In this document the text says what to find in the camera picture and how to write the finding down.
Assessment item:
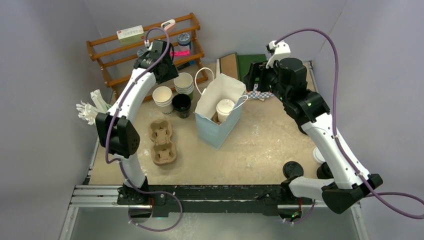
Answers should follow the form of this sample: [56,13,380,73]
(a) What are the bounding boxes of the white cup stack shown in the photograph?
[152,86,174,115]
[173,72,194,100]

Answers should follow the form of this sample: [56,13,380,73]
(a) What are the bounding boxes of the right blue white jar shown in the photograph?
[177,32,192,52]

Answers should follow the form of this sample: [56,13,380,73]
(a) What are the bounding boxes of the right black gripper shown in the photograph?
[244,61,291,103]

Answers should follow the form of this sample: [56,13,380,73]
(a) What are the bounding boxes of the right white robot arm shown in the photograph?
[243,57,383,214]

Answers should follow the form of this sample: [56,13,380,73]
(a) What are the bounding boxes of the green paper bag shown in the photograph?
[237,54,268,81]

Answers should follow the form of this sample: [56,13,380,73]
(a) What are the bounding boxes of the pink marker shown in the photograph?
[170,50,191,57]

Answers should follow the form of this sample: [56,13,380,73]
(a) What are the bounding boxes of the white cup lid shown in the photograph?
[312,147,326,164]
[216,99,235,111]

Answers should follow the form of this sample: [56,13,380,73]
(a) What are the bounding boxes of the white wrapped straws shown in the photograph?
[75,89,108,125]

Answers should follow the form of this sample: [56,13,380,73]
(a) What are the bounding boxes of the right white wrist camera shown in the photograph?
[265,40,291,69]

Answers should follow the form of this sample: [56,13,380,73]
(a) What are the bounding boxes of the single white paper cup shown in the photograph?
[216,109,232,123]

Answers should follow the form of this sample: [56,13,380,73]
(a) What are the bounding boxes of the stacked black cup lids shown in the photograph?
[316,162,334,180]

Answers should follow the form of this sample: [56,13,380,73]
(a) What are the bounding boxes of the brown pulp cup carrier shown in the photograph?
[148,119,177,166]
[211,112,221,126]

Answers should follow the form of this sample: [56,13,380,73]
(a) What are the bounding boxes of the black paper cup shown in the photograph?
[171,93,192,119]

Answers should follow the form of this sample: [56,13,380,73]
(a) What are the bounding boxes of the white green box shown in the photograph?
[116,25,145,46]

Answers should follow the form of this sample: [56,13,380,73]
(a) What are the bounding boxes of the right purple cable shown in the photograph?
[274,28,424,226]

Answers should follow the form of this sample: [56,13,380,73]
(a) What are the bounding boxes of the left blue white jar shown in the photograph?
[136,47,148,57]

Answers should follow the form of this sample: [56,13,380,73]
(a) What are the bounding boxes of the checkered patterned paper bag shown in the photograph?
[247,90,274,99]

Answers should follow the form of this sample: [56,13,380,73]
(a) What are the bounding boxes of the black cup lid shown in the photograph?
[282,161,304,179]

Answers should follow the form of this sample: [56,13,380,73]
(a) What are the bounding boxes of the light blue paper bag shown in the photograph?
[194,73,248,149]

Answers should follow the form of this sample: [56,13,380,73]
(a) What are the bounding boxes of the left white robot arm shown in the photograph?
[95,40,178,205]

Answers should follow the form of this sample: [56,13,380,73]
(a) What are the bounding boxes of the blue white jar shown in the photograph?
[136,47,148,57]
[177,32,192,52]

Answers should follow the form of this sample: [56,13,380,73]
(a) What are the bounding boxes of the pink white stapler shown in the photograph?
[160,19,176,33]

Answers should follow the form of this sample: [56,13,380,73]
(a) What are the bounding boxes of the wooden shelf rack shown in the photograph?
[86,12,209,100]

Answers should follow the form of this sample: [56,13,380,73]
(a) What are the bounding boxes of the black blue marker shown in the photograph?
[176,61,192,71]

